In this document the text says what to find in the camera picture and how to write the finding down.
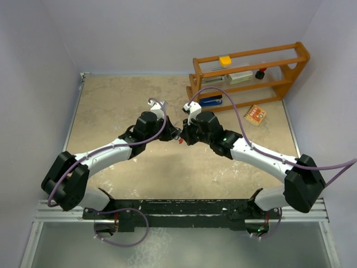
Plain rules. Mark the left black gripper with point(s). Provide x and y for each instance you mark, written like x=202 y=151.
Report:
x=170 y=132

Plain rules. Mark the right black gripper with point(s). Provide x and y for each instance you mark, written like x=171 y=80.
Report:
x=186 y=134

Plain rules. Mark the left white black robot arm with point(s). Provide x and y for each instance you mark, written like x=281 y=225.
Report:
x=66 y=183

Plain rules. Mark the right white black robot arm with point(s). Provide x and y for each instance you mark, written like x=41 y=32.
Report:
x=301 y=186

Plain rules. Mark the wooden shelf rack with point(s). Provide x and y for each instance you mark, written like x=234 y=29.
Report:
x=283 y=63

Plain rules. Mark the white box on shelf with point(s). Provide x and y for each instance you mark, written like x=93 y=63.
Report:
x=235 y=78

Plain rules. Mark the yellow cap container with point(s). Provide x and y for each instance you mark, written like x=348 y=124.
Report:
x=225 y=61

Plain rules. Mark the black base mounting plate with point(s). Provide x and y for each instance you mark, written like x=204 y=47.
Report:
x=233 y=214

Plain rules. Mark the red black bottle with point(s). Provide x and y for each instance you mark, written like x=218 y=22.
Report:
x=260 y=73

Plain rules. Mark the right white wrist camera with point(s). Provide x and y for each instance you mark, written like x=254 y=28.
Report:
x=192 y=109

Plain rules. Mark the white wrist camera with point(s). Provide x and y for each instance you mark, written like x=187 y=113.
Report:
x=192 y=109
x=157 y=108

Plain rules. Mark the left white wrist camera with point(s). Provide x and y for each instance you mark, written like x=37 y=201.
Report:
x=157 y=108

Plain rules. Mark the blue handled tool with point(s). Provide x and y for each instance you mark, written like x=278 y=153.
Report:
x=211 y=101

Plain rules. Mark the aluminium rail frame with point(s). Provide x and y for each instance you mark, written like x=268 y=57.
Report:
x=144 y=154

